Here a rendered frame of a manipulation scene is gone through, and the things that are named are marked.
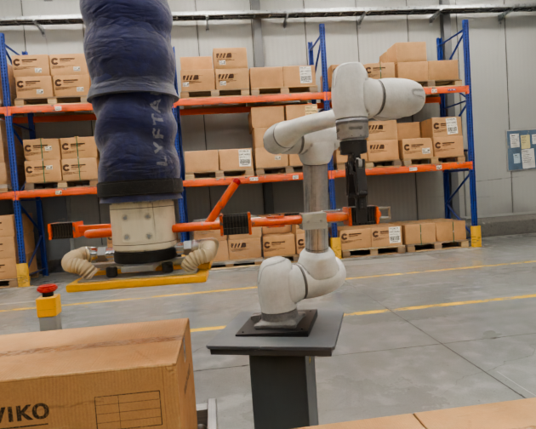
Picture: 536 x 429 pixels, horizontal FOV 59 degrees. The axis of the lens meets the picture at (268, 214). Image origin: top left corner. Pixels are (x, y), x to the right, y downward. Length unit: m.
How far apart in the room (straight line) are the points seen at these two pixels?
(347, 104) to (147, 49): 0.53
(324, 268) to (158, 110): 1.04
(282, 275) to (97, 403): 0.97
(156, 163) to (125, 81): 0.21
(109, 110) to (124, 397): 0.69
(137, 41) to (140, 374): 0.80
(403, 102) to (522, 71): 10.72
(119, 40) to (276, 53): 8.96
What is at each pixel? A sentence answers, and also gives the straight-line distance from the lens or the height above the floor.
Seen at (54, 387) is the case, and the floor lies 0.92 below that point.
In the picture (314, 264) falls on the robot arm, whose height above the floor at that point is 1.01.
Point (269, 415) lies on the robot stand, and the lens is 2.09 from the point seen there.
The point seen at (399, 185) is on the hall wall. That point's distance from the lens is 10.45.
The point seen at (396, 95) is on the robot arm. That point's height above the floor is 1.57.
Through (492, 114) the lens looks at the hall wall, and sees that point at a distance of 11.53.
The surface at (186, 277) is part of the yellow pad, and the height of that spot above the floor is 1.13.
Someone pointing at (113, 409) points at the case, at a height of 0.85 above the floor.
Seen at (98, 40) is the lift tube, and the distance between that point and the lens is 1.30.
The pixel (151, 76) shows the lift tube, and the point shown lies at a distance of 1.27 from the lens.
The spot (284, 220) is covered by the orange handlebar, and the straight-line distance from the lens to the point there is 1.28.
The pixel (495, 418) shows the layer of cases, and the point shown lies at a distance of 1.82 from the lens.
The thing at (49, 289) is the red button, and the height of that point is 1.03.
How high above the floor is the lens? 1.33
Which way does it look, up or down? 3 degrees down
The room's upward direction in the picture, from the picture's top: 4 degrees counter-clockwise
